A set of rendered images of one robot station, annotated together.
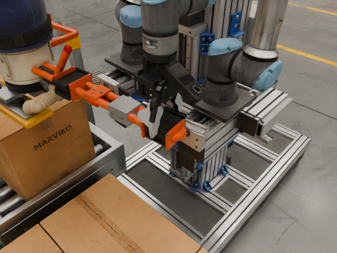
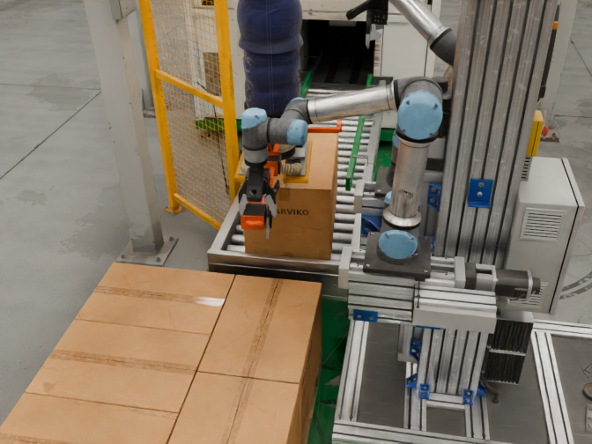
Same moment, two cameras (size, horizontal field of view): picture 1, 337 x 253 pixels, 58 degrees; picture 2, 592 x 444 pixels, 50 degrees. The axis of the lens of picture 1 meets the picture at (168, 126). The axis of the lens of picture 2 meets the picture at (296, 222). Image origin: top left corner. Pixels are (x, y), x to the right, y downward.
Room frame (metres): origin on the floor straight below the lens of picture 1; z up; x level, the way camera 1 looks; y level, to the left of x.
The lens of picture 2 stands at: (-0.20, -1.50, 2.33)
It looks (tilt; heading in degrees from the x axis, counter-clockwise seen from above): 34 degrees down; 58
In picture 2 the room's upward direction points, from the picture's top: 1 degrees counter-clockwise
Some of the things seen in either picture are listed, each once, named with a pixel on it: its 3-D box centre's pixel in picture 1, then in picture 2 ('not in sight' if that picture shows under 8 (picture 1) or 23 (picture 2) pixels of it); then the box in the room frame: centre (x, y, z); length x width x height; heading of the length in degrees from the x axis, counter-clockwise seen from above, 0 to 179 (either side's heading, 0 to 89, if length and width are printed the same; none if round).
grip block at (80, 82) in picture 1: (73, 83); (267, 163); (0.80, 0.29, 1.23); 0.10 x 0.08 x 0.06; 143
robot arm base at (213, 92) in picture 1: (220, 85); (399, 240); (1.02, -0.20, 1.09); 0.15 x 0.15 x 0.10
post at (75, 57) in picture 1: (86, 105); not in sight; (1.71, 0.57, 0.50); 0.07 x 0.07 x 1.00; 47
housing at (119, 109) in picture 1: (125, 110); not in sight; (0.67, 0.12, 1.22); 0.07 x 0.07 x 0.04; 53
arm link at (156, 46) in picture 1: (159, 41); (255, 151); (0.60, 0.02, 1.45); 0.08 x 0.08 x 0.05
